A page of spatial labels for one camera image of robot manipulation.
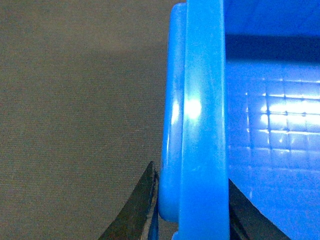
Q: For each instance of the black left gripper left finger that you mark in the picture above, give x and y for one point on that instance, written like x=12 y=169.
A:
x=138 y=219

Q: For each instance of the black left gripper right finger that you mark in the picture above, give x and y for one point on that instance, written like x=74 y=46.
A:
x=247 y=222

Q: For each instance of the large blue plastic crate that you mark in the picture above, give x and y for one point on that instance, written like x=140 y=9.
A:
x=242 y=104

